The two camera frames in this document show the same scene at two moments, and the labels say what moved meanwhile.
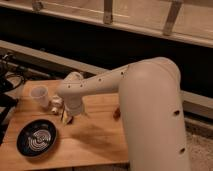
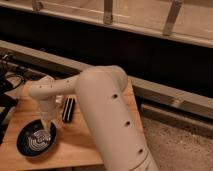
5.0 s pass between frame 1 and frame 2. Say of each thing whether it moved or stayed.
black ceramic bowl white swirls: stayed
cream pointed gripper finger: moved
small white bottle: stayed
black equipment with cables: stayed
